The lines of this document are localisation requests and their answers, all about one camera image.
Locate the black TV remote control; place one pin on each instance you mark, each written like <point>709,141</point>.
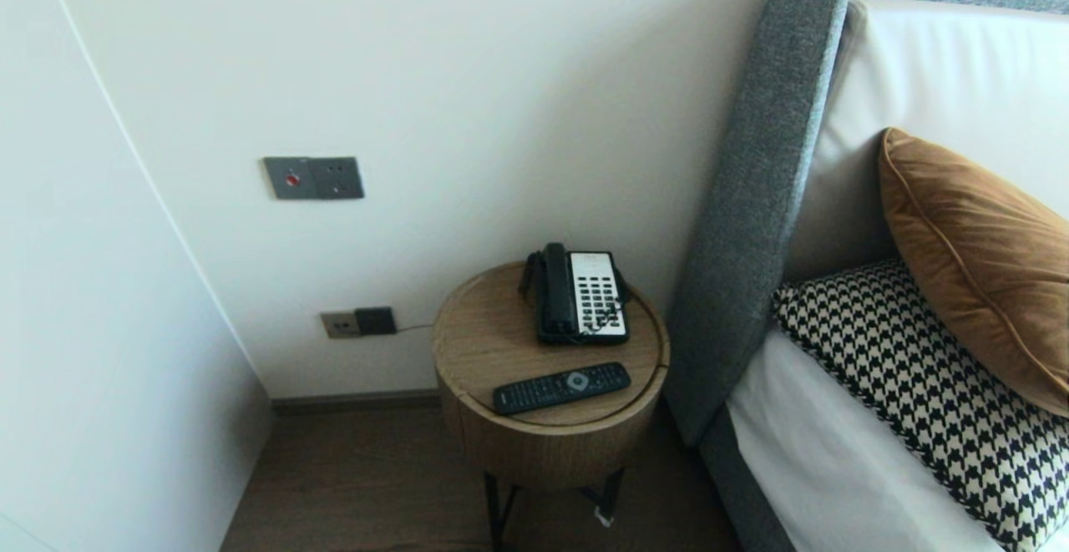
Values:
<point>543,391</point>

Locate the black telephone handset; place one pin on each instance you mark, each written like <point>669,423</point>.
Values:
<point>557,293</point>

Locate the black white desk telephone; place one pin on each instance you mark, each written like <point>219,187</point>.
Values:
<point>597,293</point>

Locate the round wooden nightstand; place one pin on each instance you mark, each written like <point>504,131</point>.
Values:
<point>488,343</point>

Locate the black plug adapter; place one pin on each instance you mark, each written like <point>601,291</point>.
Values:
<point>376,320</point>

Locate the grey upholstered headboard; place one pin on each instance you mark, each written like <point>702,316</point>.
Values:
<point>752,201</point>

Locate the black metal table leg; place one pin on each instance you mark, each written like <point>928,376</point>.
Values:
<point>612,493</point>
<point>494,510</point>

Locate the white bed sheet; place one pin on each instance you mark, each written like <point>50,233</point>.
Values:
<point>818,452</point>

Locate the black white houndstooth pillow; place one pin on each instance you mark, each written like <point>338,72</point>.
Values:
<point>919,385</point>

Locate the brown velvet cushion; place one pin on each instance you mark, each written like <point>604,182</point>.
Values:
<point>985,268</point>

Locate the bronze wall socket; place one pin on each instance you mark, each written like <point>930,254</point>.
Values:
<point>338,325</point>

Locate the grey wall socket plate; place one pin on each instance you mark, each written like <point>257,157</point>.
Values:
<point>337,177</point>

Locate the grey wall plate red button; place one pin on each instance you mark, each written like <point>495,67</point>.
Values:
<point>288,178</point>

